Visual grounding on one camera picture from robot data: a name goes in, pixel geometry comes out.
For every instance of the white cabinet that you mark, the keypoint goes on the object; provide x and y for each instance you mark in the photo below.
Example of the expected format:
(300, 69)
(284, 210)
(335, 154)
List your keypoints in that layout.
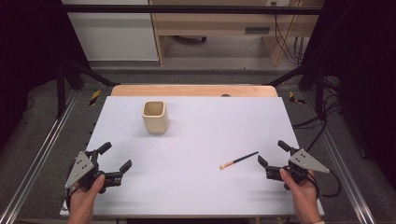
(115, 34)

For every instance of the wooden table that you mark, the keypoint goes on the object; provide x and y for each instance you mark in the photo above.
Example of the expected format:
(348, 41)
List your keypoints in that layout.
(186, 90)

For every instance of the aluminium rail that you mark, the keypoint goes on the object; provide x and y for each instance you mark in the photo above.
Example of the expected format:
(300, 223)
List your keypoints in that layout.
(37, 158)
(345, 174)

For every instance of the black curtain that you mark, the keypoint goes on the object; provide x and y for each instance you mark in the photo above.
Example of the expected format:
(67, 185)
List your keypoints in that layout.
(28, 62)
(364, 77)

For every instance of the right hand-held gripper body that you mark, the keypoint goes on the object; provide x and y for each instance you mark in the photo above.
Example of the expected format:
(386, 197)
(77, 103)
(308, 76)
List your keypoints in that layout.
(303, 163)

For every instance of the light wooden desk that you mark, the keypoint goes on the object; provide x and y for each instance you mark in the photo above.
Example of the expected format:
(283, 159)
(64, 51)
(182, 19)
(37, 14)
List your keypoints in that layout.
(218, 23)

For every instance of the black frame stand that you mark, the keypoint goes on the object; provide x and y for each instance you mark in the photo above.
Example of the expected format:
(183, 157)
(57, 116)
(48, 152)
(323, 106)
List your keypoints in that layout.
(319, 93)
(60, 93)

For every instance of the black horizontal bar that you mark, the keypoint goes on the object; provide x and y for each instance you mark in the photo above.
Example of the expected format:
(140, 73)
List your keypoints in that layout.
(186, 9)

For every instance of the beige square cup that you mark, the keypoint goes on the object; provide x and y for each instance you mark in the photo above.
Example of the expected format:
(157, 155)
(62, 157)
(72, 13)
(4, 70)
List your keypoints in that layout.
(155, 118)

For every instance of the makeup brush with gold ferrule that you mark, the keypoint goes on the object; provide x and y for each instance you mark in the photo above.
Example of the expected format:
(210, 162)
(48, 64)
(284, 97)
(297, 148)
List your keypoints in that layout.
(239, 160)

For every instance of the person's left hand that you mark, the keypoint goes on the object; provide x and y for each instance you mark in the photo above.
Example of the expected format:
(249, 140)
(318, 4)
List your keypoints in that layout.
(82, 196)

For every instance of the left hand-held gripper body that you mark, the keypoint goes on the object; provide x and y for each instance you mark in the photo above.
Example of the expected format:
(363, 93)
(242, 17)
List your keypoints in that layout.
(83, 166)

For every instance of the white board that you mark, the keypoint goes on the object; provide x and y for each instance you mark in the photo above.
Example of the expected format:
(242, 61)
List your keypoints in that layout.
(193, 180)

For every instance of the person's right hand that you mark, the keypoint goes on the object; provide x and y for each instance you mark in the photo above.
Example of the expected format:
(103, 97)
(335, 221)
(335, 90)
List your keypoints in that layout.
(300, 191)

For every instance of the yellow and black tape marker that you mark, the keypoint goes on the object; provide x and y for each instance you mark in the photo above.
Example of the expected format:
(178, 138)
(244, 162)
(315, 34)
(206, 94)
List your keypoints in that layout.
(95, 97)
(294, 98)

